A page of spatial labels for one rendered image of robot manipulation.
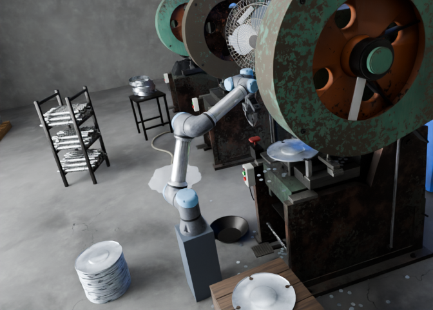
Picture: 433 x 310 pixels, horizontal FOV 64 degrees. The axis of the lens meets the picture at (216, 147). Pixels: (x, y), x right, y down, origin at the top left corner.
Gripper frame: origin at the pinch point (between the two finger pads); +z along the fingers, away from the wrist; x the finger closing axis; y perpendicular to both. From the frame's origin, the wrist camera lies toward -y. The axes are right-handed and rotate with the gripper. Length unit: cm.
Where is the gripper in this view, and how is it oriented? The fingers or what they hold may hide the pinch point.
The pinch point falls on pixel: (253, 124)
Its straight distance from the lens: 223.9
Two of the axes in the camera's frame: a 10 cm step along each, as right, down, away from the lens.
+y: -2.6, -3.6, 9.0
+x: -9.5, 2.4, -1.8
